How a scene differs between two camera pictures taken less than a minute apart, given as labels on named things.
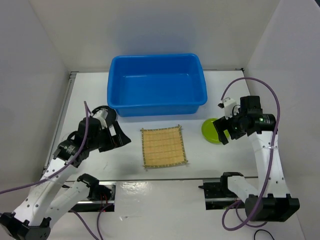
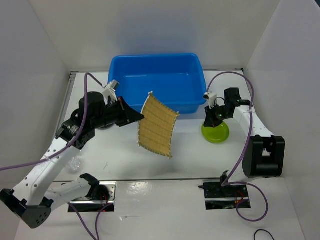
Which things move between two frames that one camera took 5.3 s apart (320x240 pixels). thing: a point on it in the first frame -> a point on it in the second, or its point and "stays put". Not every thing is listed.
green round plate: [209, 132] stays put
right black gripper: [222, 123] -> [210, 120]
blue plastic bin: [156, 84] stays put
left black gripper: [120, 139] -> [127, 114]
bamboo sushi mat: [163, 147] -> [156, 130]
